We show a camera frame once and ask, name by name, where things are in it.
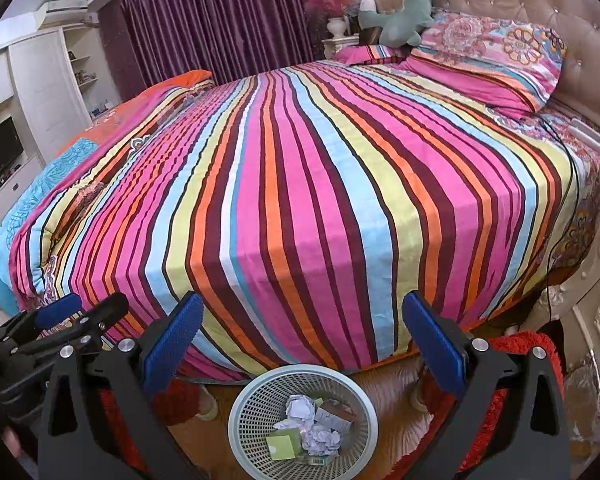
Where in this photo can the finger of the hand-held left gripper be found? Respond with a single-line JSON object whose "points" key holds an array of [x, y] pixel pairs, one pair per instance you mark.
{"points": [[100, 322], [57, 312]]}

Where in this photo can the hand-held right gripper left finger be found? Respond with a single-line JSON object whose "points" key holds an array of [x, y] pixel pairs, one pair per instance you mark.
{"points": [[172, 342]]}

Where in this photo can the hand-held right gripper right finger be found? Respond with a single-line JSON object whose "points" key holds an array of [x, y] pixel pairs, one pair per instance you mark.
{"points": [[435, 345]]}

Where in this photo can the white plastic basket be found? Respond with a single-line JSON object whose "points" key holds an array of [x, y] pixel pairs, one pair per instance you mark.
{"points": [[250, 410]]}

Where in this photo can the tall pink box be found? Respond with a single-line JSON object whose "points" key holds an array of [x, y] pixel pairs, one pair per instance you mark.
{"points": [[336, 415]]}

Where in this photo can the large white paper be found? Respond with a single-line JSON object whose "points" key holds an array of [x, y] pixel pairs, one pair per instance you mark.
{"points": [[321, 440]]}

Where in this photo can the small green box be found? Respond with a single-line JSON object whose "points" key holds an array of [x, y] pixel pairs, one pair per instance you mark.
{"points": [[281, 445]]}

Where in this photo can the pink and green box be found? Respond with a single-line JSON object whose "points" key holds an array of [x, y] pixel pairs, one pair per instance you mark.
{"points": [[317, 460]]}

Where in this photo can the cream bed leg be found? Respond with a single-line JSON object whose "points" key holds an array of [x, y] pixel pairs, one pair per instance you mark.
{"points": [[207, 405]]}

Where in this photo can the red shag rug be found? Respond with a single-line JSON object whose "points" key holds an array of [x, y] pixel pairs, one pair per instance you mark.
{"points": [[510, 355]]}

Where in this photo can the black television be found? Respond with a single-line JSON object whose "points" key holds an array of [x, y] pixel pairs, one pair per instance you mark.
{"points": [[0, 155]]}

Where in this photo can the ornate cream nightstand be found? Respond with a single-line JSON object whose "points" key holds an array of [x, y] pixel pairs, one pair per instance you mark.
{"points": [[595, 285]]}

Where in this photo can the striped bedsheet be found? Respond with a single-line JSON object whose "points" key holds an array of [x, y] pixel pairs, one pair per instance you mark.
{"points": [[305, 210]]}

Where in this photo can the orange and blue quilt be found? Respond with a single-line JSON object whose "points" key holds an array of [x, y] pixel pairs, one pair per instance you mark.
{"points": [[95, 125]]}

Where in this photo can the white wardrobe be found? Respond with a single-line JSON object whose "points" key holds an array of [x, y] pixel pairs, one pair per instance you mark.
{"points": [[45, 85]]}

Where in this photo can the white power strip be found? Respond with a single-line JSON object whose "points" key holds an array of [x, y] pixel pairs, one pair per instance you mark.
{"points": [[590, 134]]}

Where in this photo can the floral pillow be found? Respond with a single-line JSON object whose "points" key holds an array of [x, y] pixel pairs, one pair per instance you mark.
{"points": [[485, 55]]}

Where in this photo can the striped pink pillow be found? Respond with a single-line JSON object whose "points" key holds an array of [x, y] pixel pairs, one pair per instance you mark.
{"points": [[370, 54]]}

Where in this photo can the white air conditioner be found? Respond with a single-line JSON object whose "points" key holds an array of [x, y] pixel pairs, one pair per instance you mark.
{"points": [[65, 9]]}

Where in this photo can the small white nightstand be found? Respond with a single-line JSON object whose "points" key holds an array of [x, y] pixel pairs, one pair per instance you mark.
{"points": [[341, 46]]}

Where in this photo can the purple curtain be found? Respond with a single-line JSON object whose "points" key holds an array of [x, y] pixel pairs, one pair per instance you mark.
{"points": [[205, 25]]}

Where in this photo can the green plush toy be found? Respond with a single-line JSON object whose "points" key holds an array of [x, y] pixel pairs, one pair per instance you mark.
{"points": [[400, 15]]}

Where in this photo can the white vase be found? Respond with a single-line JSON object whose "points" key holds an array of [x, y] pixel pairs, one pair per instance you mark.
{"points": [[337, 27]]}

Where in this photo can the pink flowers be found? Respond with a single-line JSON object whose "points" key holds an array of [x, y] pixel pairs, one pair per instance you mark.
{"points": [[327, 2]]}

